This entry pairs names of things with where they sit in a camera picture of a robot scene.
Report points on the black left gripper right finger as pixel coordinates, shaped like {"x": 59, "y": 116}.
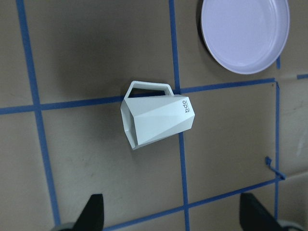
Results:
{"x": 253, "y": 216}

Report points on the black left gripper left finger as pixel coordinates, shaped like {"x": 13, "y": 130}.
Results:
{"x": 92, "y": 216}

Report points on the white faceted cup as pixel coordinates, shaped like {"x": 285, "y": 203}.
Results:
{"x": 153, "y": 118}

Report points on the lilac round plate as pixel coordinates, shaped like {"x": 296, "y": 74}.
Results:
{"x": 245, "y": 36}

